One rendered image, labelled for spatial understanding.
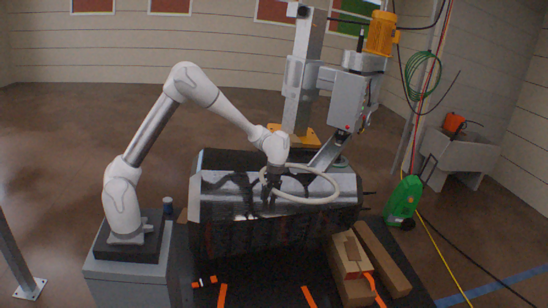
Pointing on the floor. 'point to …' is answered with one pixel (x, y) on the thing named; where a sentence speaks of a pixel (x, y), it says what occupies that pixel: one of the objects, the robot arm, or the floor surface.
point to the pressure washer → (405, 200)
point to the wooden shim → (183, 217)
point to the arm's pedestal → (136, 278)
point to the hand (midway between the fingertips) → (268, 204)
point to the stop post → (18, 264)
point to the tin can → (167, 204)
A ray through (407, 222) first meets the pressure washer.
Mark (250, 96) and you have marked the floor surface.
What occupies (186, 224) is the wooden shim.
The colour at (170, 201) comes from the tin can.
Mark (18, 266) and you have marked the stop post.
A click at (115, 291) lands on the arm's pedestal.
